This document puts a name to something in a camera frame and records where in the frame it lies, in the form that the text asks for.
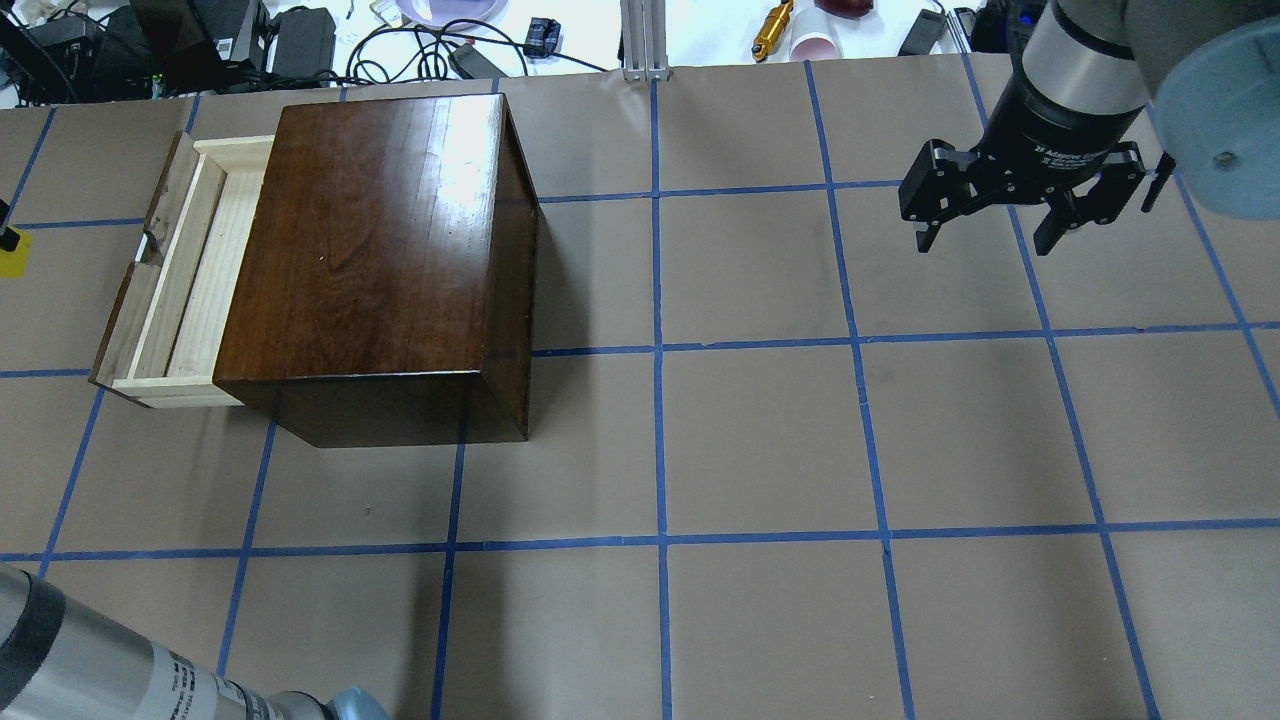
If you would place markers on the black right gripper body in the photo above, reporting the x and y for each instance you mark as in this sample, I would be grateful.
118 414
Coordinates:
1052 132

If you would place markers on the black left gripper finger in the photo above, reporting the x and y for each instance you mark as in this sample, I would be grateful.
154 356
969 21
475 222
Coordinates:
10 237

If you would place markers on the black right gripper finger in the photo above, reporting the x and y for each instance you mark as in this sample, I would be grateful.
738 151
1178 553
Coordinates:
1066 212
930 213

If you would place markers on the yellow block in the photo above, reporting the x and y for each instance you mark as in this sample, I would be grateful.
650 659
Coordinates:
13 263

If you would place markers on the light wooden drawer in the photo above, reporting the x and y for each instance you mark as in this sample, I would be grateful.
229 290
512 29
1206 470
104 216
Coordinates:
164 332

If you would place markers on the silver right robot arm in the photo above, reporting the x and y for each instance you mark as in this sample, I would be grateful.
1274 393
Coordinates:
1207 68

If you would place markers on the dark wooden drawer cabinet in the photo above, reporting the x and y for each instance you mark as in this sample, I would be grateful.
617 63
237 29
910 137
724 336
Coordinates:
385 293

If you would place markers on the black power adapter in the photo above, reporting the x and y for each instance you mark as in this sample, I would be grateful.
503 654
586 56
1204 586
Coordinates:
926 30

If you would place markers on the pink white mug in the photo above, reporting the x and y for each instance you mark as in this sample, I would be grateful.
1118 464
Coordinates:
814 45

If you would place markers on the red mango fruit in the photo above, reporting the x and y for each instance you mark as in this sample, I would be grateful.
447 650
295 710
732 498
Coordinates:
846 9

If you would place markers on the gold metal tool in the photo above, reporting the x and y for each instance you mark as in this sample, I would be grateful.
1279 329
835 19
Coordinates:
771 31

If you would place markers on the black laptop charger brick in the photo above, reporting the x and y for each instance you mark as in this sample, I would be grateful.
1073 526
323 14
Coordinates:
304 46

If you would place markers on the small blue black device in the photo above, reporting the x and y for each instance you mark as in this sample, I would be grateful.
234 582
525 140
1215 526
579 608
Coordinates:
543 38

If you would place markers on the purple plate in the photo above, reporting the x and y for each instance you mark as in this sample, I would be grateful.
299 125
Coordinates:
435 14

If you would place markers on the aluminium frame post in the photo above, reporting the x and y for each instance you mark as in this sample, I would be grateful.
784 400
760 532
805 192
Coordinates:
644 41

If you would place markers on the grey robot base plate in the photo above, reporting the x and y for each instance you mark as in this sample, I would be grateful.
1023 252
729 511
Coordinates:
62 660

